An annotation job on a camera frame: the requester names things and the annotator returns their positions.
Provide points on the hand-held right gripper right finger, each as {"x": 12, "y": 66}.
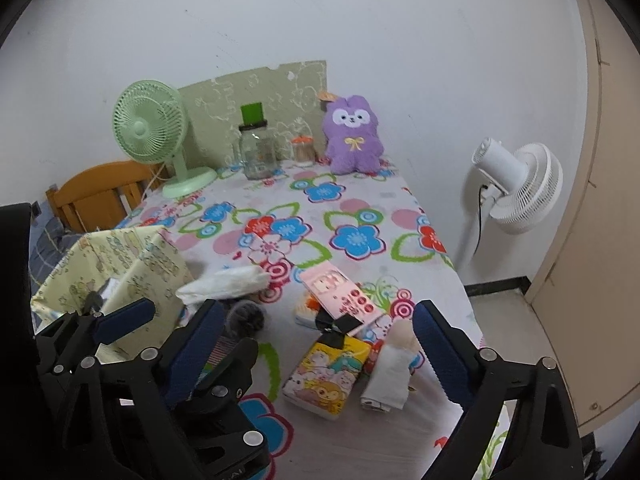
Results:
{"x": 442, "y": 355}

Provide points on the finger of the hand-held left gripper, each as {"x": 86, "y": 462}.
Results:
{"x": 235, "y": 410}
{"x": 127, "y": 314}

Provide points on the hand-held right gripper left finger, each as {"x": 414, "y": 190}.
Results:
{"x": 196, "y": 352}

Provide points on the yellow patterned gift bag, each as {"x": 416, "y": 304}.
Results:
{"x": 135, "y": 265}

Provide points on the white towel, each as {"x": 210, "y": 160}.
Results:
{"x": 392, "y": 375}

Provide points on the grey fluffy ball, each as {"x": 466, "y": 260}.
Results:
{"x": 246, "y": 317}

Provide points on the white cloth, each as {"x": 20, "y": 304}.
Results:
{"x": 225, "y": 282}

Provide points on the yellow cartoon tissue pack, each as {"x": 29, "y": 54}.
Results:
{"x": 322, "y": 380}

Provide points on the black cloth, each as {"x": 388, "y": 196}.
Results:
{"x": 342, "y": 324}

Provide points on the white orange tissue pack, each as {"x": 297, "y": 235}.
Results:
{"x": 305, "y": 312}

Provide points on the pink package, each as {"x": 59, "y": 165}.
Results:
{"x": 340, "y": 292}

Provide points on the blue plaid bedding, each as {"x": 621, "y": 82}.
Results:
{"x": 47, "y": 245}

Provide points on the floral tablecloth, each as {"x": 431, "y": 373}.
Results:
{"x": 320, "y": 240}

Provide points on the beige wooden door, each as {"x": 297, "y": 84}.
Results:
{"x": 590, "y": 260}

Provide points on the white standing fan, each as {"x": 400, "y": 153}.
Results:
{"x": 525, "y": 185}

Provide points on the green desk fan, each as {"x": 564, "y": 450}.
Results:
{"x": 145, "y": 125}

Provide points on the glass jar mug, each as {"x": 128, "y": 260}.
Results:
{"x": 257, "y": 155}

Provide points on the cotton swab jar orange lid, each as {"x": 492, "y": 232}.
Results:
{"x": 303, "y": 152}

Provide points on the purple plush toy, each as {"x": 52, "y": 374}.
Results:
{"x": 352, "y": 145}

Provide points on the green patterned board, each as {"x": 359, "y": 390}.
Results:
{"x": 220, "y": 100}

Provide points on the green block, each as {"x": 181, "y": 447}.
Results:
{"x": 252, "y": 114}

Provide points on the wall socket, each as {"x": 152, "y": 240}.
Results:
{"x": 36, "y": 209}

